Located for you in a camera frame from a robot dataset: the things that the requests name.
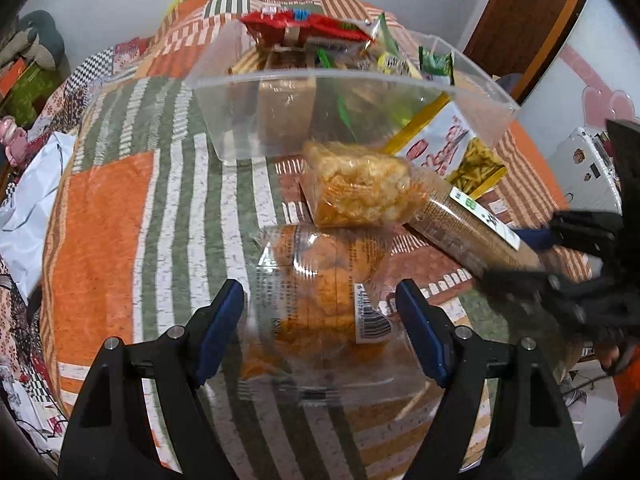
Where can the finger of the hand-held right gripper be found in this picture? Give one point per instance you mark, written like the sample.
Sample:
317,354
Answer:
575,235
540,290

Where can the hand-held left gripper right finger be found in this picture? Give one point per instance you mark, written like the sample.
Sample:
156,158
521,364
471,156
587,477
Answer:
425,335

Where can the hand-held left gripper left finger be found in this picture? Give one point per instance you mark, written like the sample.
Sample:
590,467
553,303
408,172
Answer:
220,332

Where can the grain cracker roll pack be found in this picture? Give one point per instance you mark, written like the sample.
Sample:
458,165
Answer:
470,230

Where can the clear bag of orange snacks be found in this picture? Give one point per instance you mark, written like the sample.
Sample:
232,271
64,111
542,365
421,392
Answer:
320,300

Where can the clear plastic bin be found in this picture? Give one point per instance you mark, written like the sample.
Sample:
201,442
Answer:
225,110

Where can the red snack packet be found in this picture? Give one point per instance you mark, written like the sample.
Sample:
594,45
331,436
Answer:
300,25

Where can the person's right hand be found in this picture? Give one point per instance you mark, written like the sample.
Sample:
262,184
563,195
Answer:
610,357

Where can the white appliance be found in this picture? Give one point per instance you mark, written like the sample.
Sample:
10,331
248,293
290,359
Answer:
580,170

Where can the patchwork striped quilt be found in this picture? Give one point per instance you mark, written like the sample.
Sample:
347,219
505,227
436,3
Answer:
125,210

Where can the white yellow chips packet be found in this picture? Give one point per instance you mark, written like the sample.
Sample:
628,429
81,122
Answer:
450,140

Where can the puffed rice block bag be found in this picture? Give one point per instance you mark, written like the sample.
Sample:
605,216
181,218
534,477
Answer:
355,185

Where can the white pink printed panel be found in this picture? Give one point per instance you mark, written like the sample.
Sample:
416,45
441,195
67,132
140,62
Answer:
590,60

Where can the green pea snack packet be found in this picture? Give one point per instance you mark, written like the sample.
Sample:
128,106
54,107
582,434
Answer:
437,65

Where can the white plastic bag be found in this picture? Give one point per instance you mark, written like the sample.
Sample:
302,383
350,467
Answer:
35,210

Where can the brown wooden door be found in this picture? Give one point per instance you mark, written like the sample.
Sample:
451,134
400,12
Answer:
525,15

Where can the large green snack packet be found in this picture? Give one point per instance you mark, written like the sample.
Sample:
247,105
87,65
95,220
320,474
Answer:
392,55

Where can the orange green box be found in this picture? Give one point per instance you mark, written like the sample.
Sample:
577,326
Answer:
30,90

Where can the grey plush toy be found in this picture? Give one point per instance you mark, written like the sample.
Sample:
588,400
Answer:
35,40

